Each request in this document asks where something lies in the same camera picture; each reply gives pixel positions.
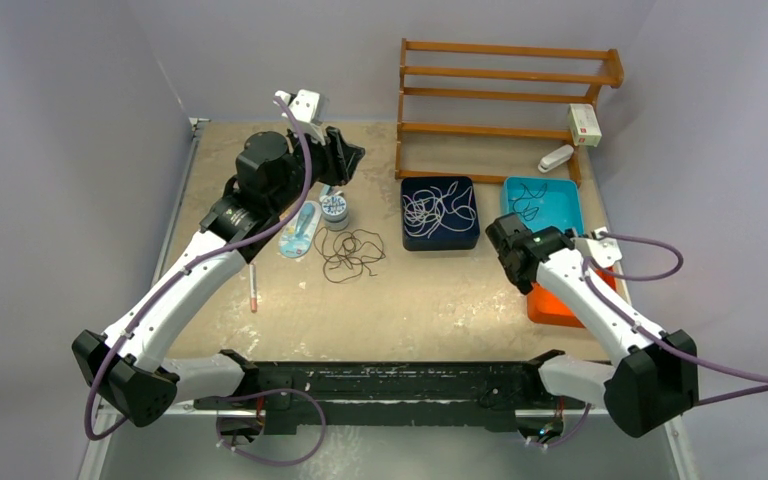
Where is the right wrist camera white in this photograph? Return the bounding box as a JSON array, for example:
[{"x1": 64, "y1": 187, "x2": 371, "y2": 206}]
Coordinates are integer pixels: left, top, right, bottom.
[{"x1": 573, "y1": 226, "x2": 623, "y2": 269}]

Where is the thin black cable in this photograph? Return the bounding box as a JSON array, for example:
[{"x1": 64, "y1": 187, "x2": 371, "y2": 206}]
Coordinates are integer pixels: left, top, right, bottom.
[{"x1": 509, "y1": 182, "x2": 550, "y2": 223}]

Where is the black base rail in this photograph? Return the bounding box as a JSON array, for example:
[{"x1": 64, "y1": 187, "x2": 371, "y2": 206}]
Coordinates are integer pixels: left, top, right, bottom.
[{"x1": 194, "y1": 360, "x2": 584, "y2": 435}]

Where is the orange tray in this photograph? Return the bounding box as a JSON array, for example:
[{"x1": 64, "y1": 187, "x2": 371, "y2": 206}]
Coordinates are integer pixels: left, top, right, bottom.
[{"x1": 526, "y1": 284, "x2": 585, "y2": 329}]

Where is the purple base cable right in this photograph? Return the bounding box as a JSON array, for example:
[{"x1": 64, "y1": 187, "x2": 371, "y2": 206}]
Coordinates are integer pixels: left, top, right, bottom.
[{"x1": 526, "y1": 400, "x2": 594, "y2": 452}]

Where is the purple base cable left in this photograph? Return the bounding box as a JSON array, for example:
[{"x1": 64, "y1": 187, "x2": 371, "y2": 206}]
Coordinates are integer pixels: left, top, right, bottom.
[{"x1": 215, "y1": 386, "x2": 328, "y2": 467}]

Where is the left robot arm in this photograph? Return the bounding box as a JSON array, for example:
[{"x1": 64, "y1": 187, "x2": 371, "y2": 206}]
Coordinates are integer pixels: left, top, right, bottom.
[{"x1": 72, "y1": 127, "x2": 366, "y2": 427}]

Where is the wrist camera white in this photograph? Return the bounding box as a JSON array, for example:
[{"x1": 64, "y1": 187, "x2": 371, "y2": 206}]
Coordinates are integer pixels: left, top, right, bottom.
[
  {"x1": 274, "y1": 89, "x2": 329, "y2": 145},
  {"x1": 573, "y1": 226, "x2": 623, "y2": 269}
]

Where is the white stapler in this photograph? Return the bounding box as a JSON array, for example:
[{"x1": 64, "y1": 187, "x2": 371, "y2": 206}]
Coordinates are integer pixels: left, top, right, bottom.
[{"x1": 537, "y1": 144, "x2": 575, "y2": 173}]

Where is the dark blue tray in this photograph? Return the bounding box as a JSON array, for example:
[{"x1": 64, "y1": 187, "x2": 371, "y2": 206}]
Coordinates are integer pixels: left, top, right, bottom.
[{"x1": 400, "y1": 176, "x2": 480, "y2": 252}]

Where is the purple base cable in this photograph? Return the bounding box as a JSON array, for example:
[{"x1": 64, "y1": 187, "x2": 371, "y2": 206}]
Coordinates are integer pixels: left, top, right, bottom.
[
  {"x1": 215, "y1": 386, "x2": 328, "y2": 467},
  {"x1": 526, "y1": 400, "x2": 594, "y2": 452}
]

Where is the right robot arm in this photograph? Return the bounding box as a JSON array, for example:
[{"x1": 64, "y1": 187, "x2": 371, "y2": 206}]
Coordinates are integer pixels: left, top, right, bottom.
[{"x1": 485, "y1": 214, "x2": 700, "y2": 438}]

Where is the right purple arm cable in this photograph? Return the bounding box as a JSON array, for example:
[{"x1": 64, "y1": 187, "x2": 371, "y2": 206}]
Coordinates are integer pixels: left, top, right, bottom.
[{"x1": 579, "y1": 231, "x2": 768, "y2": 407}]

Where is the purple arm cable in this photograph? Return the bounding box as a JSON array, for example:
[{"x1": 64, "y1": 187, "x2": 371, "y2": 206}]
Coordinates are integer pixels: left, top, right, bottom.
[
  {"x1": 84, "y1": 97, "x2": 314, "y2": 442},
  {"x1": 579, "y1": 231, "x2": 768, "y2": 407}
]

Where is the light blue tray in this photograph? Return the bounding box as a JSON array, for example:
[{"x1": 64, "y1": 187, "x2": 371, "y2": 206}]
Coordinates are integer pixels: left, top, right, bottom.
[{"x1": 500, "y1": 177, "x2": 584, "y2": 233}]

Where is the wooden rack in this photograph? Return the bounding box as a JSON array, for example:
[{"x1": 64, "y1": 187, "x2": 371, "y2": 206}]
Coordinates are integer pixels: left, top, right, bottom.
[{"x1": 393, "y1": 38, "x2": 625, "y2": 185}]

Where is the brown cable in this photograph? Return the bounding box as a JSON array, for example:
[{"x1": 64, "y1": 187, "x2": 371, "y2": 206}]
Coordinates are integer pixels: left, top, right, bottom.
[{"x1": 314, "y1": 228, "x2": 387, "y2": 285}]

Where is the red pen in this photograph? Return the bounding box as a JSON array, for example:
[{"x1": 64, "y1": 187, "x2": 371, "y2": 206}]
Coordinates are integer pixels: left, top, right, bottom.
[{"x1": 248, "y1": 264, "x2": 258, "y2": 313}]

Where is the white staples box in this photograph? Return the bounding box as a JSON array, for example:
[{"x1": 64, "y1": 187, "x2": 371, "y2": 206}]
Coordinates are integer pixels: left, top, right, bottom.
[{"x1": 567, "y1": 103, "x2": 602, "y2": 147}]

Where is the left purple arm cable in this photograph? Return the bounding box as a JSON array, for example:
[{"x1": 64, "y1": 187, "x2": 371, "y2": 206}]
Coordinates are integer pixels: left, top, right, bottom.
[{"x1": 84, "y1": 97, "x2": 314, "y2": 442}]

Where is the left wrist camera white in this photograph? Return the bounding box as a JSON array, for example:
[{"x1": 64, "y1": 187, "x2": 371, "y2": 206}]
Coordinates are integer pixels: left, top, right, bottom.
[{"x1": 274, "y1": 89, "x2": 329, "y2": 145}]

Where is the cleaning gel jar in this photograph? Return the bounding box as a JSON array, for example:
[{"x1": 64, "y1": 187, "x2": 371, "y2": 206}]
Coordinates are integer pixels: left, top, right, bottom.
[{"x1": 320, "y1": 193, "x2": 349, "y2": 231}]

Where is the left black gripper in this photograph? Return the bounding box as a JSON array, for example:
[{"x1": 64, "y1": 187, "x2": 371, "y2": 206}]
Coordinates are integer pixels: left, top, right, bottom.
[{"x1": 271, "y1": 125, "x2": 363, "y2": 214}]

